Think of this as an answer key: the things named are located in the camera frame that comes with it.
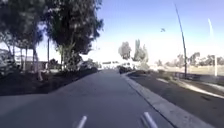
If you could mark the dark mulch bed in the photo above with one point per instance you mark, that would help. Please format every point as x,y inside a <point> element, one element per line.
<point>33,85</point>

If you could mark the white building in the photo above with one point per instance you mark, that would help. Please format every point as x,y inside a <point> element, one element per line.
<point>108,65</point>

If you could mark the grey asphalt path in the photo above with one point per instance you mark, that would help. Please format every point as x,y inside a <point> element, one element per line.
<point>100,100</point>

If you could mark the dark bush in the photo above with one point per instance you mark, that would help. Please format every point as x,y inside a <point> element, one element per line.
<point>124,70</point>

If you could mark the dry grass field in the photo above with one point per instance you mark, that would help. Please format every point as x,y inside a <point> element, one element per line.
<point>200,70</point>

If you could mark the dark asphalt road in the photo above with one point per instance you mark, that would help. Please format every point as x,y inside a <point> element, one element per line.
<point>193,103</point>

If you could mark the robot's own part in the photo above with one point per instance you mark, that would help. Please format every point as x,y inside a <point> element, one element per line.
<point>82,122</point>
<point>150,120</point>

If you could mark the fence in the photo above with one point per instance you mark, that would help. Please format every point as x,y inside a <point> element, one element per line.
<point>206,78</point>

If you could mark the dark curved lamp pole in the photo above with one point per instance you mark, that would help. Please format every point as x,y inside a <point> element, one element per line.
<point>182,40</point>

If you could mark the pale concrete kerb strip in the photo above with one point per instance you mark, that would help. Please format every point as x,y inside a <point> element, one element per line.
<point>166,108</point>

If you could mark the row of distant trees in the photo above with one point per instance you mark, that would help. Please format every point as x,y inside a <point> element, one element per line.
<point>193,58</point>

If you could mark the group of tall trees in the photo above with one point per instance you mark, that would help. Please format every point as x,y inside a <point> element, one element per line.
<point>125,50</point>

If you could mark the pale kerb line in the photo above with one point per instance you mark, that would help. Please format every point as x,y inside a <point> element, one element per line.
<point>196,89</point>

